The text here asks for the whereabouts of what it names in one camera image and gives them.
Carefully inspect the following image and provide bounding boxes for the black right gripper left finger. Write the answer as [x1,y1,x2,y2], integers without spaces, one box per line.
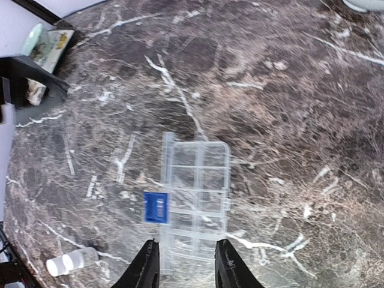
[112,239,160,288]

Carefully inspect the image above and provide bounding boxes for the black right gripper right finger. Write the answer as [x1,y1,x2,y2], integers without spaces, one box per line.
[215,239,264,288]

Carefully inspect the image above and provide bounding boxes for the clear plastic pill organizer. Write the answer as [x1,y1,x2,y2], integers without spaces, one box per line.
[144,132,231,275]

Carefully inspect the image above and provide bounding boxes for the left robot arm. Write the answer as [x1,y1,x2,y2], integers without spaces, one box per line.
[1,55,70,125]

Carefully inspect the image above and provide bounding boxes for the white pill bottle rear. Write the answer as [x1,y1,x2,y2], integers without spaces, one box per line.
[62,247,99,271]

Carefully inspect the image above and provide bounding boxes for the white pill bottle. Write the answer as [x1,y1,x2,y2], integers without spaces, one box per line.
[46,254,74,277]
[62,247,99,271]

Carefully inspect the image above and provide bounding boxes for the white pill bottle front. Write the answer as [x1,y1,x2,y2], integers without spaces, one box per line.
[46,254,74,277]

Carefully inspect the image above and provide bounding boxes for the square floral ceramic plate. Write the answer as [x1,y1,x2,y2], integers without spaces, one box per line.
[42,29,75,73]

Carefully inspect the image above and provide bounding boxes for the teal bowl on plate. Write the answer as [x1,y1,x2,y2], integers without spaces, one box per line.
[21,23,53,65]

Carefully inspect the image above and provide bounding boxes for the small teal patterned bowl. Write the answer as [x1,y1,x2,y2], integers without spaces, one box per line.
[343,0,384,13]

